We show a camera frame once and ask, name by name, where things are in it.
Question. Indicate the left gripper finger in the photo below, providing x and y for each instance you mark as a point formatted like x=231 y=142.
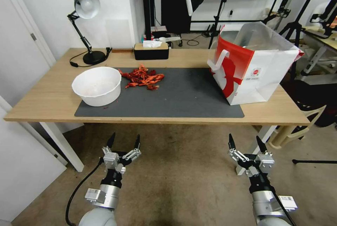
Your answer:
x=112 y=141
x=136 y=144

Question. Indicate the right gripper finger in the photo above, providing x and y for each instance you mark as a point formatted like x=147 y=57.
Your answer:
x=232 y=143
x=262 y=145

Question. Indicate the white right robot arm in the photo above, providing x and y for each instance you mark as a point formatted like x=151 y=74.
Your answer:
x=266 y=205

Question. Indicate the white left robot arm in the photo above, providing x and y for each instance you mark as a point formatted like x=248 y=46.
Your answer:
x=98 y=216

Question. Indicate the white round takeout container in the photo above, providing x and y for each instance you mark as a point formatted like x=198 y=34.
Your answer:
x=97 y=89

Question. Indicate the red and white takeout bag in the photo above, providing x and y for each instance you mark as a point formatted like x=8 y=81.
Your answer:
x=263 y=78

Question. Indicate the black tissue box wooden lid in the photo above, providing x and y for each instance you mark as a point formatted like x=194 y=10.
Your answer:
x=151 y=53

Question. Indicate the beige plastic chair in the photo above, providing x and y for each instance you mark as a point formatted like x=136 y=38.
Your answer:
x=295 y=128

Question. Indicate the black tripod leg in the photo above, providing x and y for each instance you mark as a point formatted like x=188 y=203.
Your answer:
x=316 y=161

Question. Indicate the dark grey table mat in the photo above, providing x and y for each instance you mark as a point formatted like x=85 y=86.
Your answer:
x=171 y=98

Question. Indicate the red crayfish shell pile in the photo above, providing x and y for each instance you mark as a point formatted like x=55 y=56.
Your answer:
x=142 y=77

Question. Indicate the black seat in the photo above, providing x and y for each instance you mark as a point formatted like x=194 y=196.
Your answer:
x=313 y=97

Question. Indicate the clear sign holder wooden base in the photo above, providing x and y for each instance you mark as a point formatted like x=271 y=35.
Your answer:
x=121 y=50

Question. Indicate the wooden table with white legs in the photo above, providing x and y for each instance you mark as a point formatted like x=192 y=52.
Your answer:
x=184 y=57

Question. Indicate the white tissue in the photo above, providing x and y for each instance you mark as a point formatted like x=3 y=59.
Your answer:
x=151 y=44

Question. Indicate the pale side table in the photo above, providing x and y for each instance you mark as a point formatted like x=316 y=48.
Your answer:
x=323 y=44

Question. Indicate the black tripod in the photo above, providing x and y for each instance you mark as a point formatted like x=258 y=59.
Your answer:
x=295 y=26

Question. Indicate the white door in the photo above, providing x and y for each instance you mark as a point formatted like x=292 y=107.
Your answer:
x=18 y=52

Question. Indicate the black light stand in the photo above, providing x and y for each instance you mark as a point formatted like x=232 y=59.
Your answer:
x=219 y=12

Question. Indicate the black desk lamp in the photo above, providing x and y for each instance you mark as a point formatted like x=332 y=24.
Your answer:
x=87 y=5

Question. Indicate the black cabinet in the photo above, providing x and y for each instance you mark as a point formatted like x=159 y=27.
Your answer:
x=175 y=10

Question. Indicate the black stand pole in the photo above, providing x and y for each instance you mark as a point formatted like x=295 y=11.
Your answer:
x=148 y=5

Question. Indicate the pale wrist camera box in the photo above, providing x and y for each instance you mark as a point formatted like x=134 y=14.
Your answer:
x=265 y=161
x=110 y=160

